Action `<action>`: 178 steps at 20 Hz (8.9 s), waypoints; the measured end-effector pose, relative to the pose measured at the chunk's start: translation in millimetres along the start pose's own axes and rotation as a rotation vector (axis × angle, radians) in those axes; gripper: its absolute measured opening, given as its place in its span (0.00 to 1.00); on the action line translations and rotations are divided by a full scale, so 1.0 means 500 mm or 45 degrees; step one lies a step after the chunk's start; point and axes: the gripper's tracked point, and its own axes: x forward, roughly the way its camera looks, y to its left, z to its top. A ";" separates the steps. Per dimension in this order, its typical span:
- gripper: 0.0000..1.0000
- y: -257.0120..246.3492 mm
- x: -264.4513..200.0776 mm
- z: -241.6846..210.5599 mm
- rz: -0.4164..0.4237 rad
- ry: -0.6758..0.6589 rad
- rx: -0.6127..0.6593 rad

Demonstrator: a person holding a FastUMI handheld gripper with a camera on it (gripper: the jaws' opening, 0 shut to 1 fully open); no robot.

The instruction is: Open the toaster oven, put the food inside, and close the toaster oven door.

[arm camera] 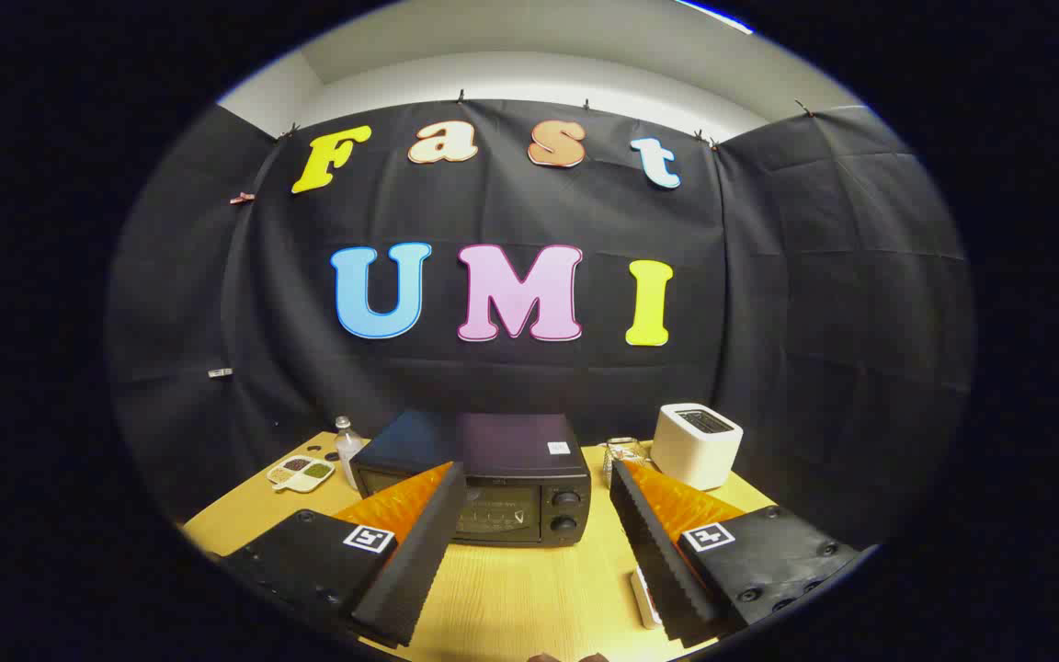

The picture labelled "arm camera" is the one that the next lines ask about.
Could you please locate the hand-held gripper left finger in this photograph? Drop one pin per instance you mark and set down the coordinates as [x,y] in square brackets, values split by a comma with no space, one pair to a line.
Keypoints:
[428,542]

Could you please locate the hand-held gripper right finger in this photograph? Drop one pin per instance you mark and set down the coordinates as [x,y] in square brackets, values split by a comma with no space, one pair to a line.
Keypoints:
[649,542]

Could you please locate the black toaster oven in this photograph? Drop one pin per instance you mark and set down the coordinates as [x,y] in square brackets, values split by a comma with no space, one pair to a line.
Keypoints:
[511,450]

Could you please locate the white pop-up toaster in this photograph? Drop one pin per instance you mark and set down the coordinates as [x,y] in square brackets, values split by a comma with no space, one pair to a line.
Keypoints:
[695,450]

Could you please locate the small white ribbed dish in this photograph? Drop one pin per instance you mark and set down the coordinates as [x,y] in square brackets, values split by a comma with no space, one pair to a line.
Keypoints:
[643,598]

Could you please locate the clear plastic bottle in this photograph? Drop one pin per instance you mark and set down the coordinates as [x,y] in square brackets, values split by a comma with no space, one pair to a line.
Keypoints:
[347,448]

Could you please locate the white divided spice dish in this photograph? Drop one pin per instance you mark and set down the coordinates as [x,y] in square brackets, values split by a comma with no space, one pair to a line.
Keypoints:
[301,473]

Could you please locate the black backdrop cloth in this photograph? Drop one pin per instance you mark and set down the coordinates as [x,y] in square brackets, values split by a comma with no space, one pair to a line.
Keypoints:
[768,276]

